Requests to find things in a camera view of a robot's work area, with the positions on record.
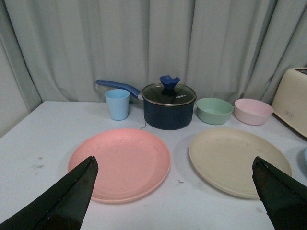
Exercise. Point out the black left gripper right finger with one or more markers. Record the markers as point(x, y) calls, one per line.
point(64, 205)

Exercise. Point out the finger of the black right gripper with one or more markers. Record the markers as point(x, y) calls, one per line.
point(269, 173)
point(286, 209)

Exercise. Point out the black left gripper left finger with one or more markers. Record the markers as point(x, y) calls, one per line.
point(28, 216)

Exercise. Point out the pink plate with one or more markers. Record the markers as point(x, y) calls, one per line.
point(132, 163)

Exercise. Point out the cream plate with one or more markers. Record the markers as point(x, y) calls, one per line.
point(224, 157)

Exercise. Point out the cream toaster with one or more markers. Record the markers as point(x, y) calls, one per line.
point(290, 101)

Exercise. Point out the pink bowl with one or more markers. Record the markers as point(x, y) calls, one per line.
point(252, 112)

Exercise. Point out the green bowl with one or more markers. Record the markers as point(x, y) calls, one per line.
point(213, 111)

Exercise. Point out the light blue cup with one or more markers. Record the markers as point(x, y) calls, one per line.
point(118, 103)

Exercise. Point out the dark blue saucepan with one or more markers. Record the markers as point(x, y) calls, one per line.
point(159, 116)

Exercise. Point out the grey curtain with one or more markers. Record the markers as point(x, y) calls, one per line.
point(54, 50)

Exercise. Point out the glass lid blue knob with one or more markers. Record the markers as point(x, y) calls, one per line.
point(169, 92)

